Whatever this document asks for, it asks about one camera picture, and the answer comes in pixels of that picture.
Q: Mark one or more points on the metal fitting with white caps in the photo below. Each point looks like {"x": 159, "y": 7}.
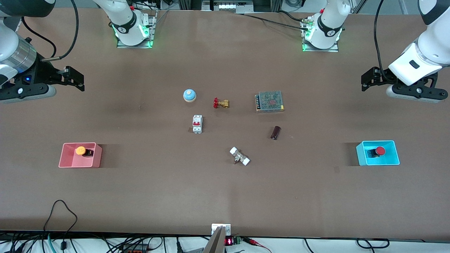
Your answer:
{"x": 239, "y": 156}

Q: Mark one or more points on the yellow push button switch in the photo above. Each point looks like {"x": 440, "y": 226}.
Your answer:
{"x": 80, "y": 150}

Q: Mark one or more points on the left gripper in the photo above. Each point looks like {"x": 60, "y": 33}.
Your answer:
{"x": 381, "y": 78}

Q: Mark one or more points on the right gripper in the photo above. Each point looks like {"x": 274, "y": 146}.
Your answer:
{"x": 43, "y": 74}

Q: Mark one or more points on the black orange power strip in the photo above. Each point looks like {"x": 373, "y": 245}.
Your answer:
{"x": 135, "y": 248}

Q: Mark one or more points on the cyan plastic box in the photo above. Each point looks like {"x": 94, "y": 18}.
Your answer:
{"x": 378, "y": 161}

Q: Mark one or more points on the grey camera mount pole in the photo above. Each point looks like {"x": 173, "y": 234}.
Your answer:
{"x": 216, "y": 242}

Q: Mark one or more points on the silver camera mount bracket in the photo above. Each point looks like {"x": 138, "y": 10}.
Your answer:
{"x": 215, "y": 227}

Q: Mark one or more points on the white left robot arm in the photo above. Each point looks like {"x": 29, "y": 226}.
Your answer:
{"x": 432, "y": 45}

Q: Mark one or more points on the blue service bell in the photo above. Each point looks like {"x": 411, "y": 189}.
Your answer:
{"x": 189, "y": 95}

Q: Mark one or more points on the pink plastic box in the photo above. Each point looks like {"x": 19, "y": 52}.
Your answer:
{"x": 70, "y": 160}

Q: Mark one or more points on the red push button switch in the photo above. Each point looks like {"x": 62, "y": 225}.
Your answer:
{"x": 379, "y": 151}

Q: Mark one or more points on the aluminium frame rack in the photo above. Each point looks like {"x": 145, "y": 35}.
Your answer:
{"x": 228, "y": 5}

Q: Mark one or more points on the metal mesh power supply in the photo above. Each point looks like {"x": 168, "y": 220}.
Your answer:
{"x": 270, "y": 101}

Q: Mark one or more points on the red clip lead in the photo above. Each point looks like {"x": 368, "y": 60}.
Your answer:
{"x": 256, "y": 242}

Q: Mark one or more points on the dark brown capacitor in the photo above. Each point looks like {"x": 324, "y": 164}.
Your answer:
{"x": 275, "y": 132}

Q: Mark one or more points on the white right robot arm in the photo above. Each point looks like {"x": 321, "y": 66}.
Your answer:
{"x": 7, "y": 38}

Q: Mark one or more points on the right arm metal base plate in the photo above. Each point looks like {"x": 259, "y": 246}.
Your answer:
{"x": 152, "y": 30}

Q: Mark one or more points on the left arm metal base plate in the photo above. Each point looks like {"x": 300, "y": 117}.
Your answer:
{"x": 334, "y": 49}

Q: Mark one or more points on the white circuit breaker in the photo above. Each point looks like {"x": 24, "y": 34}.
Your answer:
{"x": 197, "y": 123}

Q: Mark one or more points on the red digit display module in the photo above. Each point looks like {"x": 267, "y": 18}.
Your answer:
{"x": 230, "y": 241}

